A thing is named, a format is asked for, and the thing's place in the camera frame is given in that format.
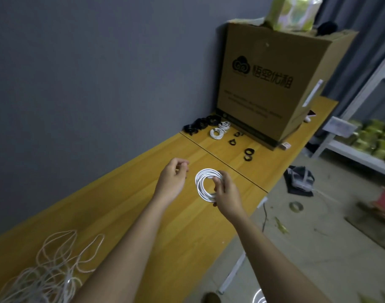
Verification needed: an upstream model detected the person's right hand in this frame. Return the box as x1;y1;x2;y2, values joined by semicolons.
212;175;248;223

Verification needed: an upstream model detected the person's left hand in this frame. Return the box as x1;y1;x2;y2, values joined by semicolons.
152;157;191;207

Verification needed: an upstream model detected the group of black cable ties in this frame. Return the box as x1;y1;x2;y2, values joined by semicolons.
228;130;257;163

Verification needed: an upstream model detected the tangle of white cables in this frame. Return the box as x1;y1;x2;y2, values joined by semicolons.
0;229;106;303

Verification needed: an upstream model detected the person's right forearm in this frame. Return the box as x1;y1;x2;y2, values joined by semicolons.
232;213;335;303

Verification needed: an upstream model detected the person's left forearm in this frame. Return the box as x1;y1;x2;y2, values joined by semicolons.
72;197;169;303

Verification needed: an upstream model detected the pale scrap on floor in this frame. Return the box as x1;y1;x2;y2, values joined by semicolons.
273;215;290;235

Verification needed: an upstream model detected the dark object on floor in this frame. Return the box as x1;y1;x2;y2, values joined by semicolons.
283;165;317;198

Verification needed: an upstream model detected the white table leg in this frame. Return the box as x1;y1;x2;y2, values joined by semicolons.
217;251;248;295

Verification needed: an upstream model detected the cardboard box with black print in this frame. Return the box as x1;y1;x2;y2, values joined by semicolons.
216;19;359;149

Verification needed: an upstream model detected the flat brown cardboard sheet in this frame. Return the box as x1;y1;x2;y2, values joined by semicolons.
344;199;385;254

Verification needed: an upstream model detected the stack of yellow-green packets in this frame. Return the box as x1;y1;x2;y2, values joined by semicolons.
349;118;385;162

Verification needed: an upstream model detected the white metal shelf rack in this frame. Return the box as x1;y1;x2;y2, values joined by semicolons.
309;46;385;181

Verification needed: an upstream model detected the small dark object on box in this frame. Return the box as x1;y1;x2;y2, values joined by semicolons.
315;21;340;37

